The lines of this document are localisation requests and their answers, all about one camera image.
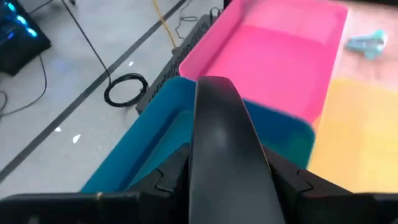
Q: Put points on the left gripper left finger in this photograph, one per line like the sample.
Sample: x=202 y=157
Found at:
x=168 y=193

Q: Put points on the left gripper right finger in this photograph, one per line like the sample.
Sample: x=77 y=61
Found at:
x=295 y=199

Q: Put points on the black stapler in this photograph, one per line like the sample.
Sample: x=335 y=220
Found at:
x=224 y=149

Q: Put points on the blue plastic bin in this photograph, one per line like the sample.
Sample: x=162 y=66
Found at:
x=149 y=140

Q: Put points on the yellow translucent plastic bin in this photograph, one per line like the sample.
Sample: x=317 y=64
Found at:
x=357 y=133

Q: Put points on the black perforated power strip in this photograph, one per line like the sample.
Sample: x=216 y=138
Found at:
x=174 y=65

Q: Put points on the pink plastic bin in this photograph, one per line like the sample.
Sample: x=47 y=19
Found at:
x=264 y=62

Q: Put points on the black computer blue lights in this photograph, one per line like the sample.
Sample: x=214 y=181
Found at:
x=21 y=46

